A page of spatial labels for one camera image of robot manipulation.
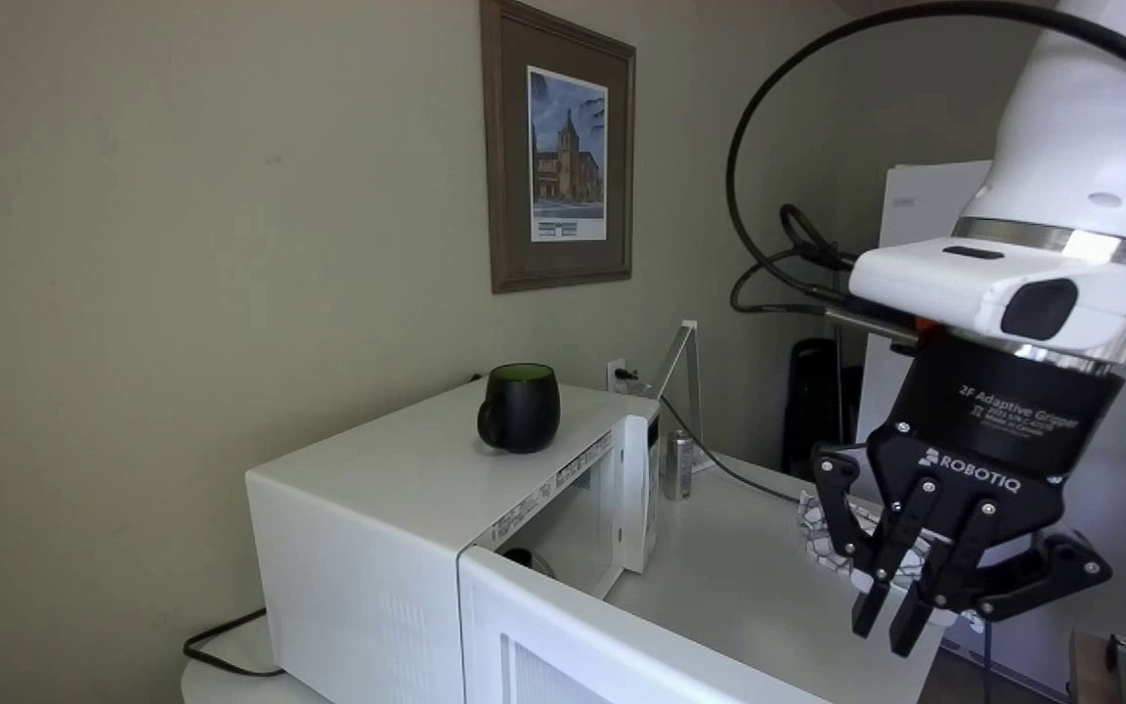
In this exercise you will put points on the black and white patterned cloth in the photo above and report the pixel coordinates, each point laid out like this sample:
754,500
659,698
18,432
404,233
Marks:
817,533

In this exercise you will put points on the white microwave door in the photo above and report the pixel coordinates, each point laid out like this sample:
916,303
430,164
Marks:
563,636

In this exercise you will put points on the silver drink can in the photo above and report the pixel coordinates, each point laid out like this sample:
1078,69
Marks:
679,467

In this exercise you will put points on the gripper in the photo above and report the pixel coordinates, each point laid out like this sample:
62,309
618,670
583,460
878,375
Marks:
1003,420

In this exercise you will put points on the white folding lamp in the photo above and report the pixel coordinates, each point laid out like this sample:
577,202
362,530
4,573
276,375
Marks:
692,376

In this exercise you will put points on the black mug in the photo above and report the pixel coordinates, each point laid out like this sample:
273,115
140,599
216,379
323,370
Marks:
522,406

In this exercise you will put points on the white wall socket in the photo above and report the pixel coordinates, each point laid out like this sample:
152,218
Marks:
614,374

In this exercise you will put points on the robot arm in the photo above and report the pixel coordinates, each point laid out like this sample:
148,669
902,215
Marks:
1081,127

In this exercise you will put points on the framed picture of church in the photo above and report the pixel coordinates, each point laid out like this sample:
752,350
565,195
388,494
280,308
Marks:
563,147

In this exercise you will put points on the white microwave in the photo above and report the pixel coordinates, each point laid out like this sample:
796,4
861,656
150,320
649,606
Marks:
368,528

